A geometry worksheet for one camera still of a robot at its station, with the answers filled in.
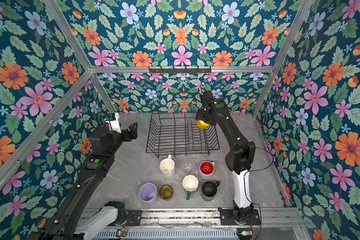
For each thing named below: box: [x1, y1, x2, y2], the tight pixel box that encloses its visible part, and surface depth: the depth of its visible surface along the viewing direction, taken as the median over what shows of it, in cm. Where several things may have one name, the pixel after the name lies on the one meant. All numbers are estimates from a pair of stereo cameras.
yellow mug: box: [197, 119, 210, 129], surface depth 84 cm
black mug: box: [201, 181, 221, 197], surface depth 78 cm
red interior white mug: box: [199, 160, 216, 180], surface depth 87 cm
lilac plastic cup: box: [138, 182, 158, 205], surface depth 73 cm
